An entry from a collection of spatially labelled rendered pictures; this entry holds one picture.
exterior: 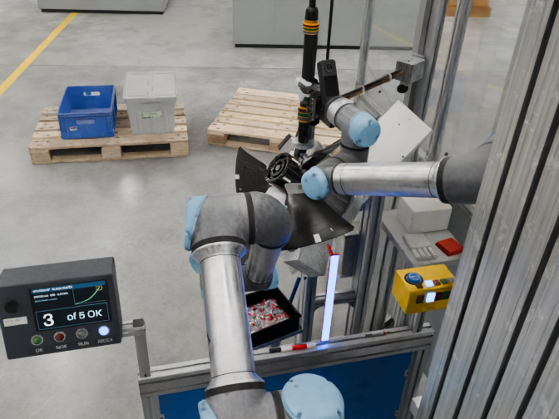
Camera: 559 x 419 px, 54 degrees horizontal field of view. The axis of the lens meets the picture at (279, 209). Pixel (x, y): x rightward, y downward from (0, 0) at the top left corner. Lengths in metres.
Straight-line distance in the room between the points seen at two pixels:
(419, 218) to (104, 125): 2.97
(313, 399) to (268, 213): 0.38
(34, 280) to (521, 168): 1.08
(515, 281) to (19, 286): 1.06
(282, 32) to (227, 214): 6.11
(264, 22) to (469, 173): 6.15
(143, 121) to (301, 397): 3.68
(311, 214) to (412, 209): 0.61
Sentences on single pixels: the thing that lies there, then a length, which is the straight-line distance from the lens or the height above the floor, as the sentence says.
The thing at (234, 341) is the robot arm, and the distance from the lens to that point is 1.07.
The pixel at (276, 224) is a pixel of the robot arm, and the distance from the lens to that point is 1.17.
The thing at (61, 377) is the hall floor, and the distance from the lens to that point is 2.86.
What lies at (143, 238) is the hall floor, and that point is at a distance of 3.60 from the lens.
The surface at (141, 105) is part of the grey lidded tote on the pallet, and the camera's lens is 4.45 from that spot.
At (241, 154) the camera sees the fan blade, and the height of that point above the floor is 1.13.
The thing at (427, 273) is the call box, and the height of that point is 1.07.
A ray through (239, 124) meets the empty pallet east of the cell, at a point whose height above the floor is 0.14.
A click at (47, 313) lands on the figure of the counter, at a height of 1.18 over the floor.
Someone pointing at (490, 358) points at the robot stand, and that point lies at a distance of 0.75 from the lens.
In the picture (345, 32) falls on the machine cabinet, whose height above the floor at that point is 0.22.
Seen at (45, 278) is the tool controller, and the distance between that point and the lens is 1.38.
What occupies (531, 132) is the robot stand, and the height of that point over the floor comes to 1.87.
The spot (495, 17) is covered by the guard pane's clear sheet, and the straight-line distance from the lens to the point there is 2.08.
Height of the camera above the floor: 2.10
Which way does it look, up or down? 33 degrees down
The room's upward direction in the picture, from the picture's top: 3 degrees clockwise
